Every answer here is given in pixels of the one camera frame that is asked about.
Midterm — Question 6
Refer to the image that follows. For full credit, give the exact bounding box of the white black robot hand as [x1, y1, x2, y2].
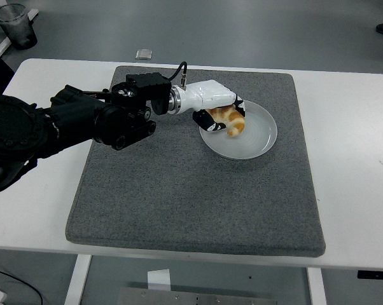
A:
[183, 79, 247, 133]

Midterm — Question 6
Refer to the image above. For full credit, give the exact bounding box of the golden croissant bread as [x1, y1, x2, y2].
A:
[207, 106, 246, 138]

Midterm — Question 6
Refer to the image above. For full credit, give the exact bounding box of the round white plate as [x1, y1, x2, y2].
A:
[198, 99, 279, 160]

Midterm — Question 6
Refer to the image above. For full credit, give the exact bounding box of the grey metal plate with screws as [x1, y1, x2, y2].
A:
[116, 287, 278, 305]

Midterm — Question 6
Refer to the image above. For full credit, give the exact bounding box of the grey felt mat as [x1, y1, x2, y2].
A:
[65, 65, 326, 257]

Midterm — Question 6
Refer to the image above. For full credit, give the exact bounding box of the black mesh waste bin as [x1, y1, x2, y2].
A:
[0, 3, 39, 50]

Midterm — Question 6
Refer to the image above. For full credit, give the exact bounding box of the white table leg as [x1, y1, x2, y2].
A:
[64, 254, 93, 305]
[307, 268, 328, 305]

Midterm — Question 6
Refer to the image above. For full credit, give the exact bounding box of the black table control panel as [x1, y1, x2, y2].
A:
[356, 269, 383, 280]

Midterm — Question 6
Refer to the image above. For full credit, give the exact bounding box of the black floor cable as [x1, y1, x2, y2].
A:
[0, 266, 43, 305]

